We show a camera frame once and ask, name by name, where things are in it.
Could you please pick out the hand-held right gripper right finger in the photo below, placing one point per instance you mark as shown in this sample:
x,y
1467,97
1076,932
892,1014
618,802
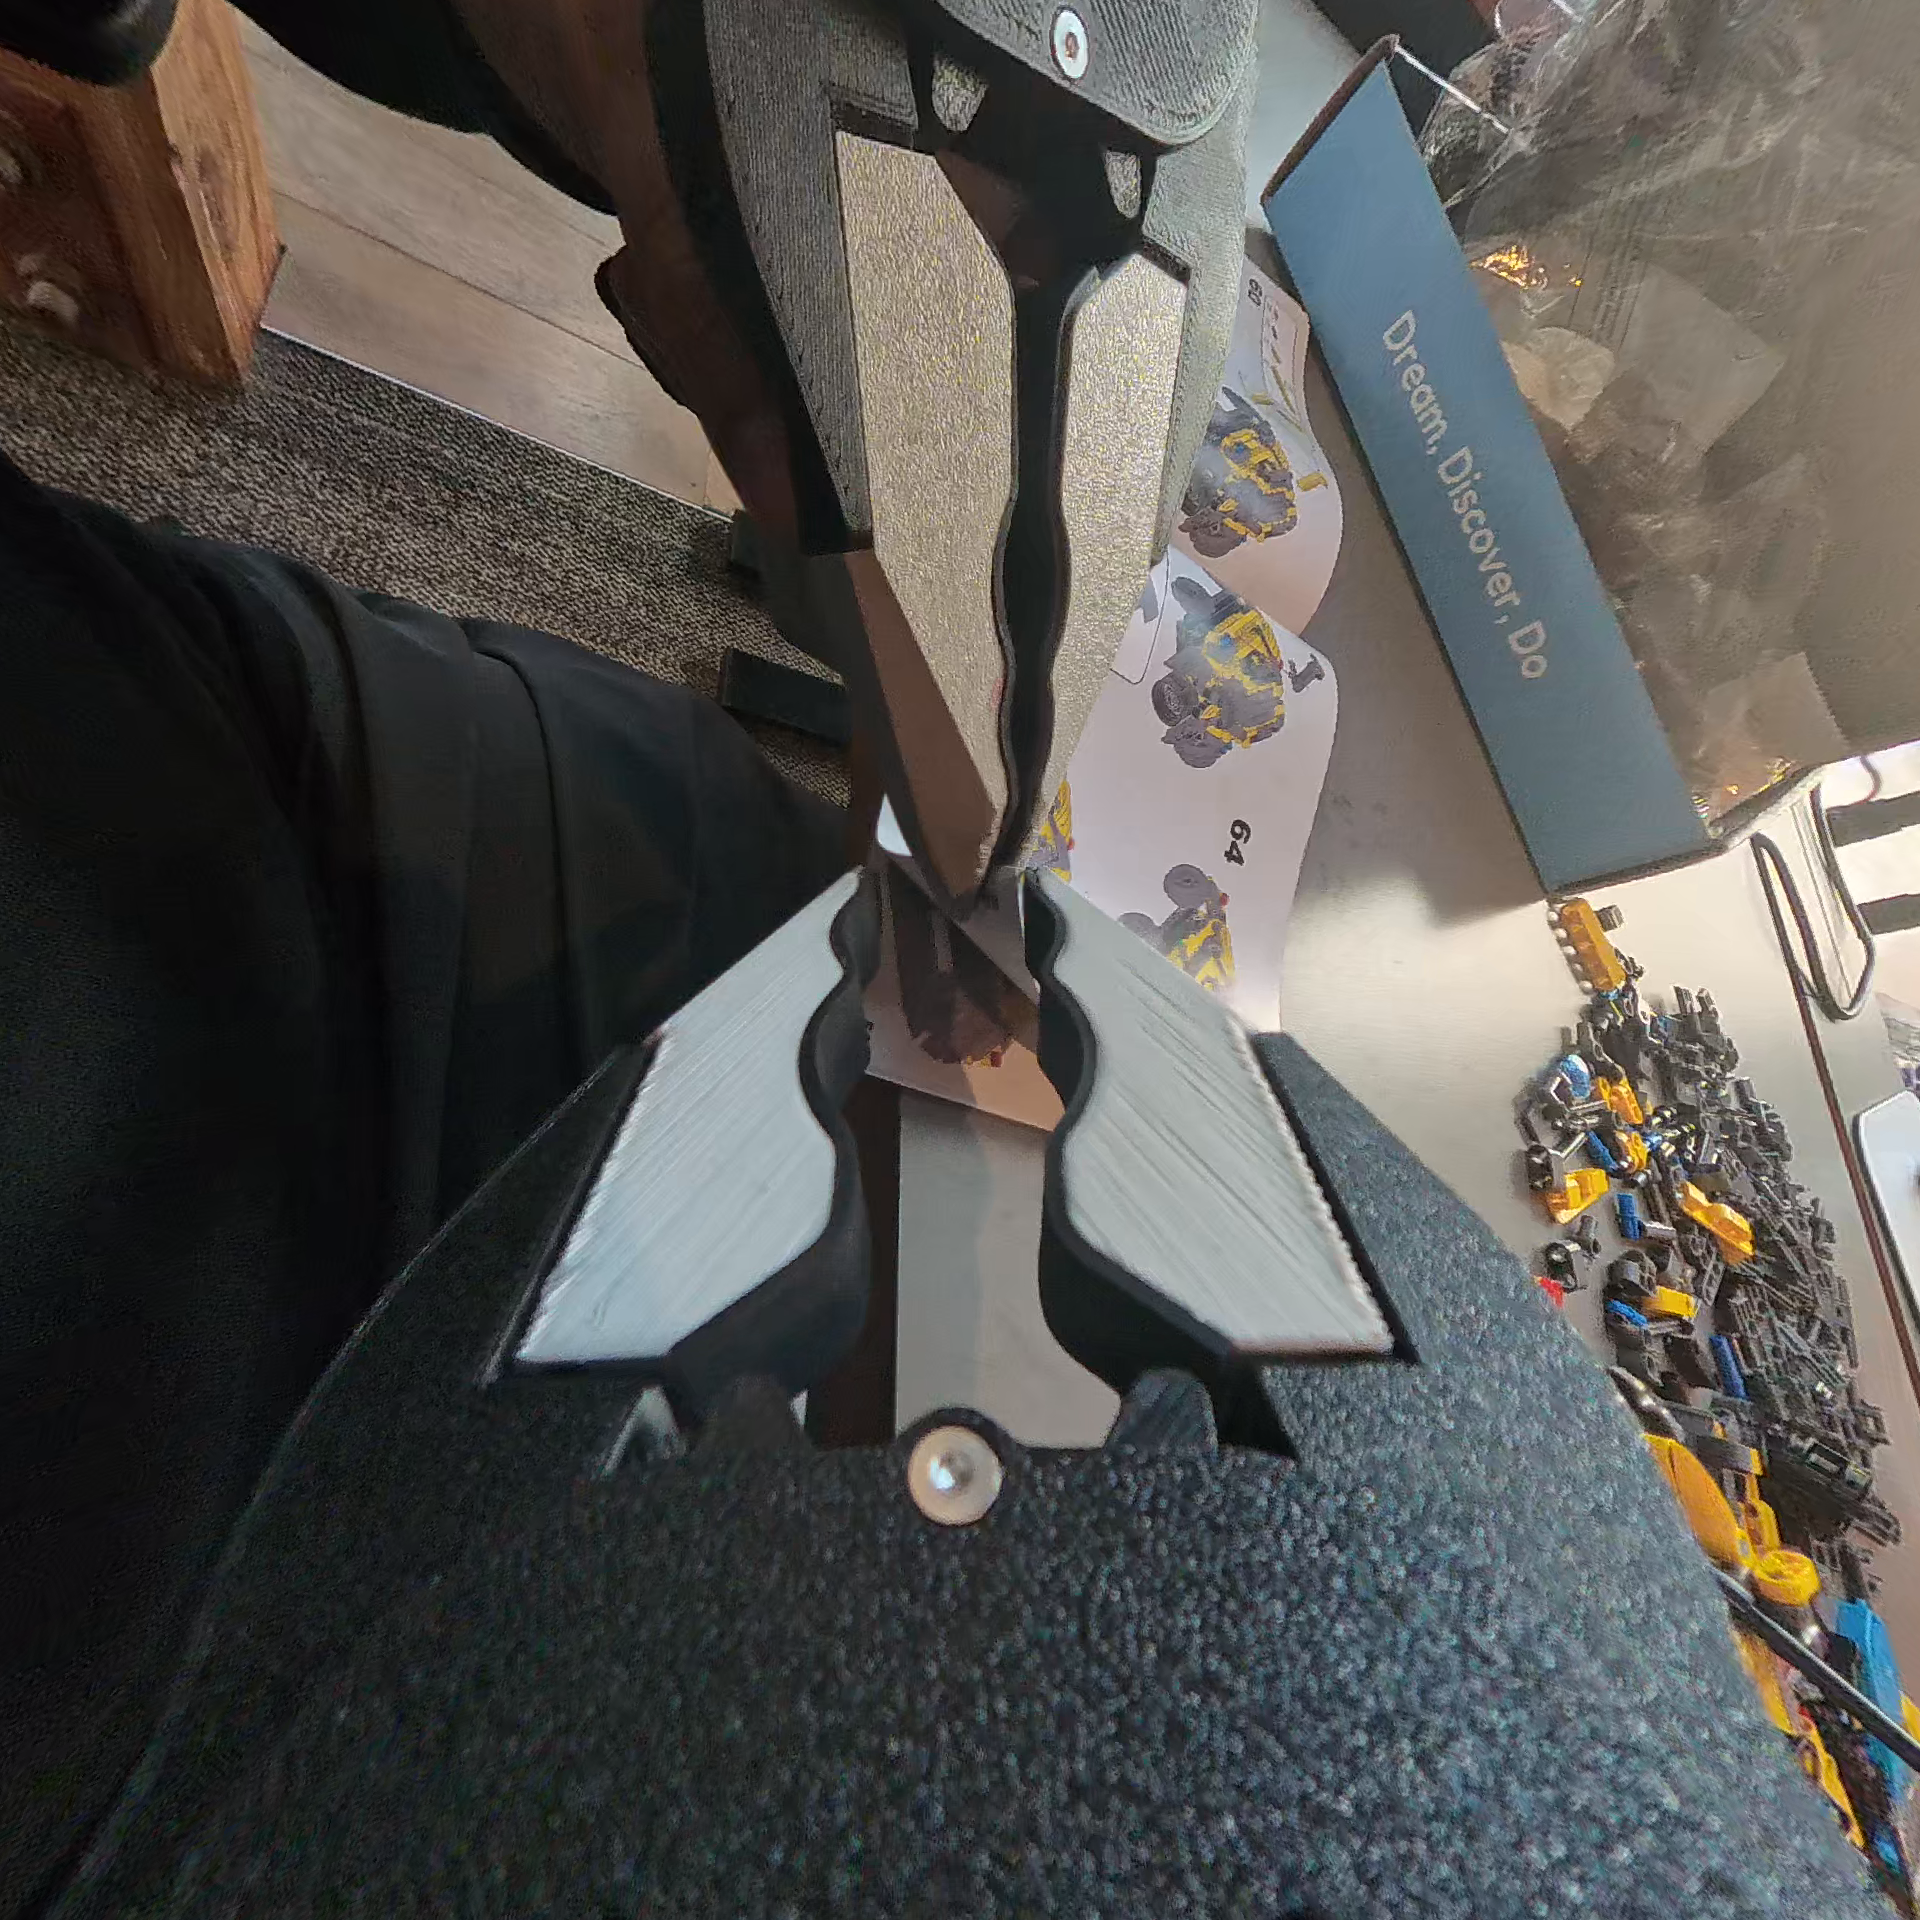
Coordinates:
x,y
1217,1201

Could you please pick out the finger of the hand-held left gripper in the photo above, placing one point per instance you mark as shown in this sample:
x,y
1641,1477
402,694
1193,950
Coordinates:
x,y
1116,452
930,452

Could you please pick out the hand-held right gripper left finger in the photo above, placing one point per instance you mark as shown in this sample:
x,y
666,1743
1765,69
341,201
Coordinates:
x,y
706,1201

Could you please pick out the toy brick instruction booklet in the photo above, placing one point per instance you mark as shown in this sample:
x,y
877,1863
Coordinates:
x,y
1230,692

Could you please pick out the grey desk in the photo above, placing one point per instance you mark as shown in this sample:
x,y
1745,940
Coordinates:
x,y
1441,990

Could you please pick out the blue cardboard box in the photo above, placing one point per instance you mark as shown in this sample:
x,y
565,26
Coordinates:
x,y
1499,510

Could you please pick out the person's black clothing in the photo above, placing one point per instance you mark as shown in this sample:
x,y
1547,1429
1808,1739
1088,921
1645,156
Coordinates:
x,y
269,1201

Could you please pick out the pile of loose toy bricks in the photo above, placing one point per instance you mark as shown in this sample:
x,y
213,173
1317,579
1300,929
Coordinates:
x,y
1709,1201

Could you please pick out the crumpled clear plastic bags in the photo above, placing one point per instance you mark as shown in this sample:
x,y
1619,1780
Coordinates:
x,y
1709,300

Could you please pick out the yellow toy brick vehicle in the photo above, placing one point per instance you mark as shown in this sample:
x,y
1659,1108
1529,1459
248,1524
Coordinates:
x,y
1802,1682

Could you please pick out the wooden post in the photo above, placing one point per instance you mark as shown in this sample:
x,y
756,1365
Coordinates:
x,y
150,181

